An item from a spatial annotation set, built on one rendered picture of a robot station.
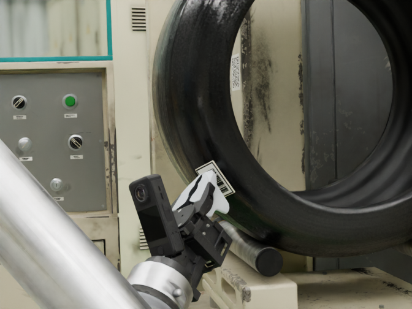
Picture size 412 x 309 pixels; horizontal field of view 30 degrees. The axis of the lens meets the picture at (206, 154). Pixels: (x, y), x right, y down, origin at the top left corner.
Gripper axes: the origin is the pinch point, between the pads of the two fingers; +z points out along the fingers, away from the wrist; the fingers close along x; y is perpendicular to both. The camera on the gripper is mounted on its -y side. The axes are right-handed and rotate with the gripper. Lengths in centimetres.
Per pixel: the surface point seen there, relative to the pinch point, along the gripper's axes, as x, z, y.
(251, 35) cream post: -9.6, 47.5, -0.5
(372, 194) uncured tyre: 0.5, 30.8, 34.3
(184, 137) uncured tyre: -1.6, 3.8, -5.3
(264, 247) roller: -0.1, -1.1, 15.6
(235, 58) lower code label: -17, 48, 2
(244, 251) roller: -6.3, 1.4, 16.7
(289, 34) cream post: -5, 52, 5
